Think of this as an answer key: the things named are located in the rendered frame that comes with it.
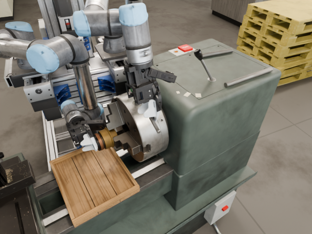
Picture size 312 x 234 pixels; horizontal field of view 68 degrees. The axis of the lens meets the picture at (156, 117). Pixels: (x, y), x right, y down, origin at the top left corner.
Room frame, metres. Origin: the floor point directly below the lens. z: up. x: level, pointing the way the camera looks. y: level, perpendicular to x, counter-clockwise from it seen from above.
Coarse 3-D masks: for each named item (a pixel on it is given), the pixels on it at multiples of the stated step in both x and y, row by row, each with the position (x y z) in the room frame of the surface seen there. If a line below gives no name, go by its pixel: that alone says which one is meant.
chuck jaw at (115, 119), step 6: (114, 102) 0.80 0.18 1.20; (108, 108) 0.80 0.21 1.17; (114, 108) 0.78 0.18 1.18; (114, 114) 0.77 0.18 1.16; (120, 114) 0.78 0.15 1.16; (108, 120) 0.76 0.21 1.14; (114, 120) 0.75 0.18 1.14; (120, 120) 0.76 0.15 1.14; (108, 126) 0.73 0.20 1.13; (114, 126) 0.73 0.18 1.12
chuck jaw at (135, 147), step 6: (126, 132) 0.72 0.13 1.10; (114, 138) 0.68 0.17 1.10; (120, 138) 0.68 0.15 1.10; (126, 138) 0.68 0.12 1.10; (132, 138) 0.68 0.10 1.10; (120, 144) 0.67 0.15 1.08; (126, 144) 0.66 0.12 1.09; (132, 144) 0.65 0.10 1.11; (138, 144) 0.64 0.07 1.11; (132, 150) 0.62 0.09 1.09; (138, 150) 0.64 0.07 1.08; (144, 150) 0.63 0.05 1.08
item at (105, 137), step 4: (104, 128) 0.73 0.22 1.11; (100, 132) 0.70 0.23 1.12; (104, 132) 0.70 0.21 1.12; (108, 132) 0.70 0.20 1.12; (112, 132) 0.71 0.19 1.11; (116, 132) 0.72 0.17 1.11; (96, 136) 0.68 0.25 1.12; (100, 136) 0.68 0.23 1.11; (104, 136) 0.68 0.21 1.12; (108, 136) 0.68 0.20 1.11; (112, 136) 0.70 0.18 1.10; (96, 140) 0.66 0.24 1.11; (100, 140) 0.67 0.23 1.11; (104, 140) 0.67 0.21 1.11; (108, 140) 0.67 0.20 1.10; (112, 140) 0.68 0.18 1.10; (100, 144) 0.65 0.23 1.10; (104, 144) 0.66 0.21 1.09; (108, 144) 0.66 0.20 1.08; (112, 144) 0.67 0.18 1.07; (100, 148) 0.65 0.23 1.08; (104, 148) 0.68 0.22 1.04; (108, 148) 0.67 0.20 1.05
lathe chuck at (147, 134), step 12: (120, 96) 0.81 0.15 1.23; (120, 108) 0.79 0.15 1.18; (132, 108) 0.73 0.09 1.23; (132, 120) 0.69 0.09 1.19; (144, 120) 0.69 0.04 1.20; (132, 132) 0.70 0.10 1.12; (144, 132) 0.66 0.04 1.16; (156, 132) 0.68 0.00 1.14; (144, 144) 0.63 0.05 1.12; (156, 144) 0.66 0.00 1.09; (132, 156) 0.72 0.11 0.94; (144, 156) 0.63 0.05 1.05
